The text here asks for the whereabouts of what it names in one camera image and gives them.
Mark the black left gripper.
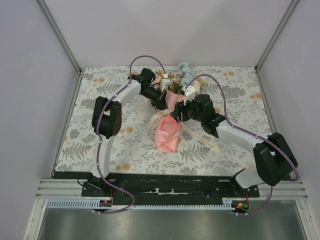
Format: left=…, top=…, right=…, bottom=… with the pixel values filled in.
left=140, top=86, right=169, bottom=114

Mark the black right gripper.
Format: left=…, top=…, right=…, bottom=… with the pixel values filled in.
left=170, top=95, right=204, bottom=124

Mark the cream ribbon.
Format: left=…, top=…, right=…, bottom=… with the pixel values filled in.
left=134, top=102, right=220, bottom=152

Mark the pink fake rose stem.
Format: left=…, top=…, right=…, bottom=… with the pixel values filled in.
left=168, top=77, right=183, bottom=95

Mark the orange fake rose stem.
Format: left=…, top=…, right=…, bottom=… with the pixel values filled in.
left=154, top=69, right=169, bottom=85

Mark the pink wrapping paper sheet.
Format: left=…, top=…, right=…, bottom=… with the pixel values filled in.
left=154, top=91, right=184, bottom=153

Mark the blue fake hydrangea stem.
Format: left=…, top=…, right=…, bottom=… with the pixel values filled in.
left=177, top=61, right=196, bottom=86

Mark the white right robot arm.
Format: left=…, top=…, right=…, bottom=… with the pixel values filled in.
left=170, top=94, right=298, bottom=197

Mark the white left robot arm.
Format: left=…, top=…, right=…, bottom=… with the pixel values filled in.
left=91, top=68, right=167, bottom=177

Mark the floral patterned table mat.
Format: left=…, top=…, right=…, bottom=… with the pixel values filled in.
left=55, top=66, right=271, bottom=176

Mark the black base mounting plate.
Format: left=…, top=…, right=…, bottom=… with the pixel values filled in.
left=75, top=172, right=260, bottom=206

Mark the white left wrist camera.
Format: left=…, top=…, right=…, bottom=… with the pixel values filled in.
left=159, top=73, right=173, bottom=92

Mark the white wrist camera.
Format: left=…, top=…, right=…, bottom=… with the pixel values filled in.
left=182, top=85, right=196, bottom=105
left=159, top=73, right=173, bottom=92

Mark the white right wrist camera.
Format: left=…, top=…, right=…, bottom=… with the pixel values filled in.
left=182, top=85, right=196, bottom=105

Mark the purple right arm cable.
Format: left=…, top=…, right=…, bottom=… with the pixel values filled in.
left=183, top=73, right=301, bottom=217

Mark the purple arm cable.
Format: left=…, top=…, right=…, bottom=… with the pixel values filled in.
left=183, top=73, right=301, bottom=217
left=94, top=55, right=166, bottom=215

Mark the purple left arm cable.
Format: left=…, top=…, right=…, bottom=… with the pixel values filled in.
left=94, top=55, right=166, bottom=215

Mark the white slotted cable duct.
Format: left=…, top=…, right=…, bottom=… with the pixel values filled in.
left=46, top=199, right=242, bottom=211

